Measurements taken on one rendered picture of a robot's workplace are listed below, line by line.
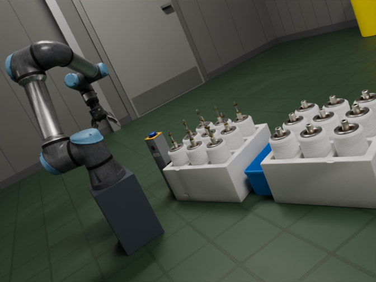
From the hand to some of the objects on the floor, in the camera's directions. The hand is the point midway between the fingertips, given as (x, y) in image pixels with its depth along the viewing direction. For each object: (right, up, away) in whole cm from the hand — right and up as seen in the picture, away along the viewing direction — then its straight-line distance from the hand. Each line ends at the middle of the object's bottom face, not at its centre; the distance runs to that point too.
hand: (108, 133), depth 191 cm
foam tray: (+103, -18, -58) cm, 119 cm away
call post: (+38, -29, -5) cm, 48 cm away
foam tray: (+63, -23, -20) cm, 70 cm away
